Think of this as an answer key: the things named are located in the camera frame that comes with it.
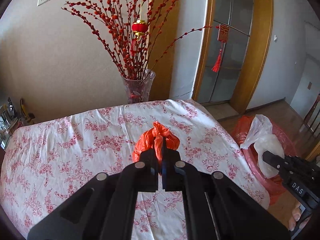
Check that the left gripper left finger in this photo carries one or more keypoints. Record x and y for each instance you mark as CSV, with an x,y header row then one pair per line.
x,y
104,208

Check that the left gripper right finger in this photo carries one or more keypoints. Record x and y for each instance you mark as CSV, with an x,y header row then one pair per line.
x,y
214,206

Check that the white translucent plastic bag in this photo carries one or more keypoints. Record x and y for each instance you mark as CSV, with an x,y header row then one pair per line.
x,y
261,137

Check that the orange red bag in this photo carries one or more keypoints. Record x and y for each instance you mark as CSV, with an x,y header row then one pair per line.
x,y
161,140

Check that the person's right hand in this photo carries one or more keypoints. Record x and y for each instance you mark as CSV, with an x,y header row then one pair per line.
x,y
295,217

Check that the red plastic waste basket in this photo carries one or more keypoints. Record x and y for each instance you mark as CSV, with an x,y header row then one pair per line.
x,y
273,185

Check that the red basket liner bag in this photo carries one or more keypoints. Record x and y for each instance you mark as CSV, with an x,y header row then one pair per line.
x,y
239,135

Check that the wooden stair railing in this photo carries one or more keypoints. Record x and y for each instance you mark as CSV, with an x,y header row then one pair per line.
x,y
311,120

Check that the floral white pink tablecloth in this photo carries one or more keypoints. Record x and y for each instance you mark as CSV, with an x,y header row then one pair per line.
x,y
46,163

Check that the yellow tool on cabinet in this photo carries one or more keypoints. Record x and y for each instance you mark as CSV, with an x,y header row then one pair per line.
x,y
29,117

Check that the clear glass vase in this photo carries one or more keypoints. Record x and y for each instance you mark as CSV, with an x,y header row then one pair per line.
x,y
138,91

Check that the red knot tassel ornament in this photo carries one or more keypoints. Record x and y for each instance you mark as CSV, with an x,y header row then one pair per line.
x,y
222,38

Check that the glass panel wooden door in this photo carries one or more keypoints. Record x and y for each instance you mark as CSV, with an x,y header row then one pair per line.
x,y
244,54

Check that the small red lantern ornament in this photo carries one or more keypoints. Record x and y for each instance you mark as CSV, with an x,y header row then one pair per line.
x,y
140,27

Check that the red berry branches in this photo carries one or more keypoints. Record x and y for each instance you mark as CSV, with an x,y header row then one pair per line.
x,y
110,21

